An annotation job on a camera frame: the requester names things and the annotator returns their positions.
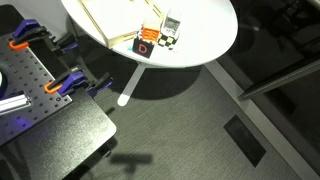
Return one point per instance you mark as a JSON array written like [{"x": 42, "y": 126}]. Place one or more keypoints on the orange ridged block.
[{"x": 151, "y": 33}]

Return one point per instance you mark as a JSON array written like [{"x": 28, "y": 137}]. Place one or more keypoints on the wooden tray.
[{"x": 113, "y": 16}]

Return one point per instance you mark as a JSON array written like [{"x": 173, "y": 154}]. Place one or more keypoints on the white table base legs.
[{"x": 128, "y": 90}]

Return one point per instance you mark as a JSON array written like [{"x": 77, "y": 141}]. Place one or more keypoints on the black-and-white letter cube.
[{"x": 143, "y": 49}]

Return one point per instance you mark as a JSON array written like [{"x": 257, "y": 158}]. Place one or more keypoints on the checkered black white cube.
[{"x": 166, "y": 40}]

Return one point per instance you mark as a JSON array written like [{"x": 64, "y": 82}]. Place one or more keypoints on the small teal object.
[{"x": 130, "y": 48}]

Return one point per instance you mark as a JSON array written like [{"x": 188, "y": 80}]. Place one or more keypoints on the small white grey box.
[{"x": 171, "y": 23}]

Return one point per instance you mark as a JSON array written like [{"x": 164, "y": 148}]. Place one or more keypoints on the round white table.
[{"x": 206, "y": 30}]

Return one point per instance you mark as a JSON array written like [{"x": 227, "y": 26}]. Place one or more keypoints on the orange clamp lower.
[{"x": 71, "y": 81}]

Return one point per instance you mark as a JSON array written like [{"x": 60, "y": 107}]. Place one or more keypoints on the orange clamp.
[
  {"x": 31, "y": 31},
  {"x": 71, "y": 81}
]

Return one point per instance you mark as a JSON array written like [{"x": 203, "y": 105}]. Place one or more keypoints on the black floor outlet cover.
[{"x": 245, "y": 140}]

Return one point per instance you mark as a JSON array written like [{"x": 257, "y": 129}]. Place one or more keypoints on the black perforated breadboard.
[{"x": 66, "y": 133}]

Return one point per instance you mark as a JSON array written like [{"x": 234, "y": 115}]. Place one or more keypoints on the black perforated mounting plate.
[{"x": 30, "y": 73}]

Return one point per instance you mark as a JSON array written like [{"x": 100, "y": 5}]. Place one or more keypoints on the orange clamp upper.
[{"x": 31, "y": 31}]

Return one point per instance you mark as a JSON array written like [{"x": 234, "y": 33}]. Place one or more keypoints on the silver aluminium extrusion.
[{"x": 15, "y": 102}]

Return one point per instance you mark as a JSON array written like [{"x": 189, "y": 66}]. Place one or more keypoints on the grey metal rail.
[{"x": 280, "y": 80}]

